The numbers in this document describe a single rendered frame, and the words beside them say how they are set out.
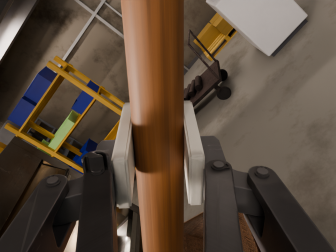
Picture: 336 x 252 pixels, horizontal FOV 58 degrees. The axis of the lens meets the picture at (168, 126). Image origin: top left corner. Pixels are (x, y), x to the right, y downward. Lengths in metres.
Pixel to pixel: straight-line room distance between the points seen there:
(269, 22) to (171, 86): 4.31
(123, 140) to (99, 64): 7.22
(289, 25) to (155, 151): 4.43
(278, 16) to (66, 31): 4.61
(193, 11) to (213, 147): 7.07
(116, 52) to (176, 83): 7.12
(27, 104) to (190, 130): 5.21
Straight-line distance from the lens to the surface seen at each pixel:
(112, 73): 7.39
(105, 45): 7.26
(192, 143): 0.15
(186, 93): 5.02
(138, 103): 0.16
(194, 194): 0.15
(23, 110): 5.40
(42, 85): 5.16
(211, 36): 6.79
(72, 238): 1.82
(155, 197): 0.19
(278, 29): 4.52
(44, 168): 2.06
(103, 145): 0.17
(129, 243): 2.04
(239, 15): 4.31
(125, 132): 0.16
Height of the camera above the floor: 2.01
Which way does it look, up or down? 19 degrees down
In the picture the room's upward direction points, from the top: 55 degrees counter-clockwise
